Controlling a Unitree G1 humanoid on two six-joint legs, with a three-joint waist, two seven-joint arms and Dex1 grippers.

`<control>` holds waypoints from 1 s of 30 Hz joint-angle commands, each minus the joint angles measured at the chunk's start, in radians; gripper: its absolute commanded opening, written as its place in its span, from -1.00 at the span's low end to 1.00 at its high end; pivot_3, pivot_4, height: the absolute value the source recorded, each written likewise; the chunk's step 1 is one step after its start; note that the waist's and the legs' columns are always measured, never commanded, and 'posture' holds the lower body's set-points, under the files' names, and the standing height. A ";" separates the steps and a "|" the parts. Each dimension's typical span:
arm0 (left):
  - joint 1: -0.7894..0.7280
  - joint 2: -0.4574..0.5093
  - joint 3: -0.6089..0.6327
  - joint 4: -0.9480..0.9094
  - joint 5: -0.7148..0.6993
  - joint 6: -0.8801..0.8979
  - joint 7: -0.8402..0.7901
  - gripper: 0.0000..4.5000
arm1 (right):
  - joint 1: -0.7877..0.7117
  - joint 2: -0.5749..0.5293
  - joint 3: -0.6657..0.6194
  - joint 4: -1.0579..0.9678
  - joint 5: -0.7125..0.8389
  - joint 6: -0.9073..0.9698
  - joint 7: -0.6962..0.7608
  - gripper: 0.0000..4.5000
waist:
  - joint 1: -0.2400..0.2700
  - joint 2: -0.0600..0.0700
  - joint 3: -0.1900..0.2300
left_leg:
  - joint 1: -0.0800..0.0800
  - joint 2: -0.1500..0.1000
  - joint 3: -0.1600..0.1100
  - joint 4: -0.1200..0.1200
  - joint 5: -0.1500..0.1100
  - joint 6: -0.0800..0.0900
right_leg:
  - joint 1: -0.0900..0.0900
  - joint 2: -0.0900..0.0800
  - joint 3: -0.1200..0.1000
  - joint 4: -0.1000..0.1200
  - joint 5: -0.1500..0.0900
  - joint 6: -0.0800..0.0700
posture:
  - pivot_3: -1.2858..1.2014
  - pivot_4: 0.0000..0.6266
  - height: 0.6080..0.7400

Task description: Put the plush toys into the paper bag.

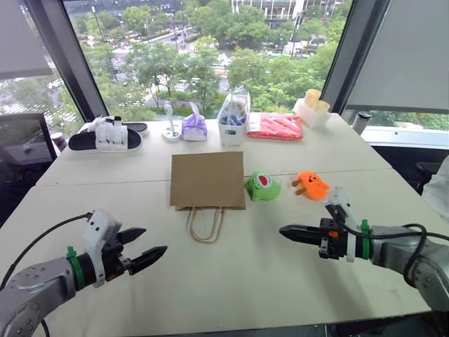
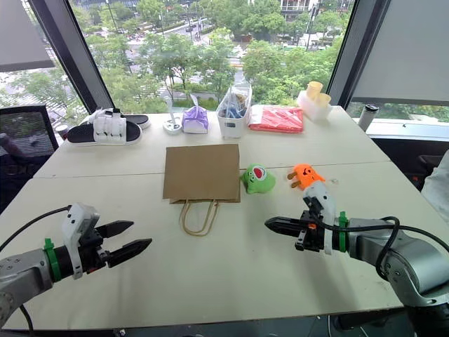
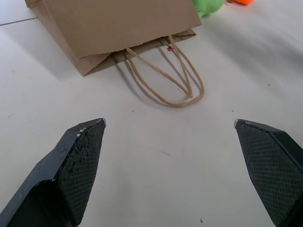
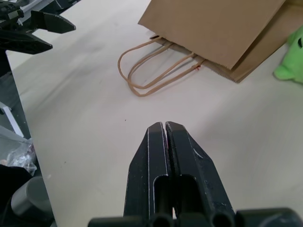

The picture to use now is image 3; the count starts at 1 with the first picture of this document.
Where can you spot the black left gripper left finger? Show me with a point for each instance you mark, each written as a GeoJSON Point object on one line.
{"type": "Point", "coordinates": [71, 170]}

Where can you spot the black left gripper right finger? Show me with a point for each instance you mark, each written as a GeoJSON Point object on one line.
{"type": "Point", "coordinates": [270, 170]}

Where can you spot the brown paper bag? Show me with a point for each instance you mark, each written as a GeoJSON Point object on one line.
{"type": "Point", "coordinates": [118, 30]}

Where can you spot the orange toy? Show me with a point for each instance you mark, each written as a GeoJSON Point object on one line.
{"type": "Point", "coordinates": [243, 1]}

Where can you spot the green plush toy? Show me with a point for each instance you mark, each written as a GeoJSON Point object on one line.
{"type": "Point", "coordinates": [208, 7]}

